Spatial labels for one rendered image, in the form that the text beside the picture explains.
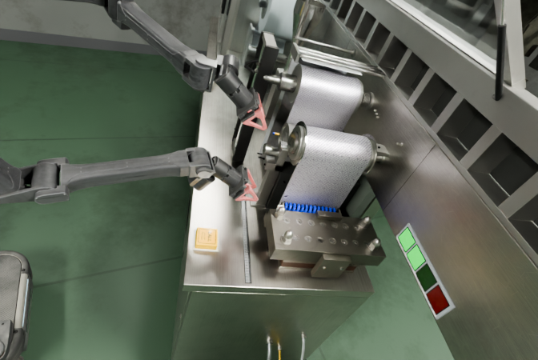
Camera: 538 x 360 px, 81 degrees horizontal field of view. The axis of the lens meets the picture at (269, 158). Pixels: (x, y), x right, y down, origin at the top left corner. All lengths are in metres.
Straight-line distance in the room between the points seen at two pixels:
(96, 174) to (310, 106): 0.73
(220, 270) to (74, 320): 1.08
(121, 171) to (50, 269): 1.32
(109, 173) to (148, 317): 1.19
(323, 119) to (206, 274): 0.69
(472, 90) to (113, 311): 1.85
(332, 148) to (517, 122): 0.47
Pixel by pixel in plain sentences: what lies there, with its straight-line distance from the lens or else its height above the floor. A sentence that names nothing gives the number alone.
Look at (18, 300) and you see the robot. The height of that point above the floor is 0.24.
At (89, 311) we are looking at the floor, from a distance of 2.00.
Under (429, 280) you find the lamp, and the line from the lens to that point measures 0.99.
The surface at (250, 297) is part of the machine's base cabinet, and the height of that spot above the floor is 0.84.
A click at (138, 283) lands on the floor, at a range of 2.05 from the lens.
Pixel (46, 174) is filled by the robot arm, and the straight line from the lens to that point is 0.93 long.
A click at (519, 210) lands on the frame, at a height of 1.49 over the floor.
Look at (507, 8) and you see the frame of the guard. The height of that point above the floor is 1.79.
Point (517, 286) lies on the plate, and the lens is 0.84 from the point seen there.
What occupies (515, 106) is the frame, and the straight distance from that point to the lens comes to 0.89.
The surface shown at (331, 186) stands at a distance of 1.12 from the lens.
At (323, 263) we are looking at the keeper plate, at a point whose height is 1.00.
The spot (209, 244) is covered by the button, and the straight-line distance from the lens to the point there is 1.08.
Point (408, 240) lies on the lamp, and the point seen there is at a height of 1.19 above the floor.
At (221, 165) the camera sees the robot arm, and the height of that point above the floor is 1.17.
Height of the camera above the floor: 1.82
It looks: 38 degrees down
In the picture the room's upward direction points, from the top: 21 degrees clockwise
